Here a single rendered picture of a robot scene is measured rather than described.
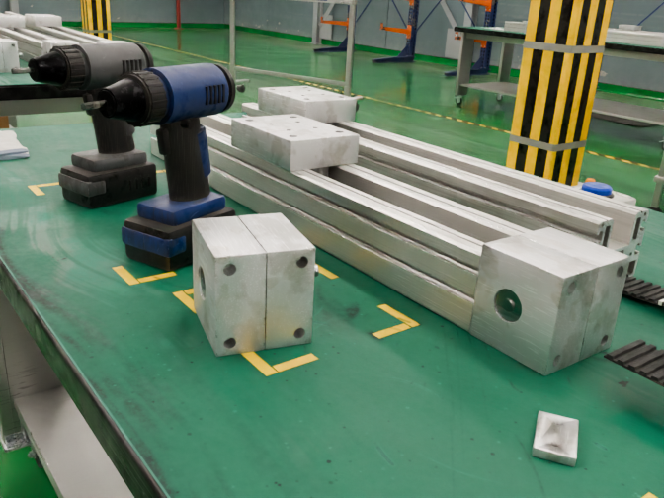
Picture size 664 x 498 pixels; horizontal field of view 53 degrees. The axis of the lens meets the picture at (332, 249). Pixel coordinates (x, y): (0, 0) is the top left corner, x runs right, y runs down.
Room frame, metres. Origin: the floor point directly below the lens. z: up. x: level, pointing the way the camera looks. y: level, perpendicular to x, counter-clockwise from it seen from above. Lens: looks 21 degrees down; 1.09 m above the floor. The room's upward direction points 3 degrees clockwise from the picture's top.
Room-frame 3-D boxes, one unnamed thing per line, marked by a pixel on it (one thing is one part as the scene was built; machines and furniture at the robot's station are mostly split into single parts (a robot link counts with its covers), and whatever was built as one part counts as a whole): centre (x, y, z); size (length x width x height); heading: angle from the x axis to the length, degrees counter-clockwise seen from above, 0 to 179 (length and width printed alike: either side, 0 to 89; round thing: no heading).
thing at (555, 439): (0.42, -0.18, 0.78); 0.05 x 0.03 x 0.01; 160
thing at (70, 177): (0.93, 0.35, 0.89); 0.20 x 0.08 x 0.22; 143
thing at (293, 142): (0.93, 0.06, 0.87); 0.16 x 0.11 x 0.07; 37
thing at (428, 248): (0.93, 0.06, 0.82); 0.80 x 0.10 x 0.09; 37
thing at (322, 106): (1.25, 0.06, 0.87); 0.16 x 0.11 x 0.07; 37
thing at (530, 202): (1.05, -0.09, 0.82); 0.80 x 0.10 x 0.09; 37
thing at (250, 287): (0.58, 0.06, 0.83); 0.11 x 0.10 x 0.10; 113
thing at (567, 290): (0.59, -0.21, 0.83); 0.12 x 0.09 x 0.10; 127
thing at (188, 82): (0.73, 0.20, 0.89); 0.20 x 0.08 x 0.22; 149
